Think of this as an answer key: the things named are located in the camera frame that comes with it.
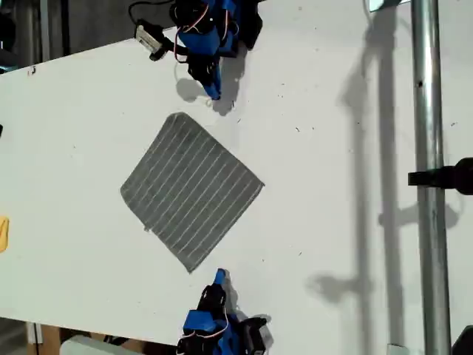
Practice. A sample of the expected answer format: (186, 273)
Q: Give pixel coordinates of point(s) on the grey striped towel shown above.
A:
(192, 185)

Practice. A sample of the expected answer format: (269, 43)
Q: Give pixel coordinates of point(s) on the white box under table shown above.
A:
(96, 347)

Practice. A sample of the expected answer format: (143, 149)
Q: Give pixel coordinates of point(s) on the grey metal bar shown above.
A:
(44, 29)

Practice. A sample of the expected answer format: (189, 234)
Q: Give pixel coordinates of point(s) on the wooden table leg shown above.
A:
(48, 338)

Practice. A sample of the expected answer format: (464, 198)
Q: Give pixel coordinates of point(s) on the yellow object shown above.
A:
(3, 234)

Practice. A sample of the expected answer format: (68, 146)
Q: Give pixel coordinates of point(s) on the black rounded object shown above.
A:
(463, 342)

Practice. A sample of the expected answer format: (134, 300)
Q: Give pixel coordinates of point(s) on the arm camera stalk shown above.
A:
(164, 46)

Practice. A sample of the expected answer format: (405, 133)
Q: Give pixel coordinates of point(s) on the arm camera box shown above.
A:
(255, 331)
(148, 37)

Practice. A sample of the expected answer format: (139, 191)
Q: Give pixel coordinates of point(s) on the grey post base plate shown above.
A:
(399, 350)

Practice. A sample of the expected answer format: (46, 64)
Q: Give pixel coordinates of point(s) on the steel post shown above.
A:
(428, 111)

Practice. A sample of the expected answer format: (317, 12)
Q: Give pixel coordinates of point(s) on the black post clamp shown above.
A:
(443, 177)

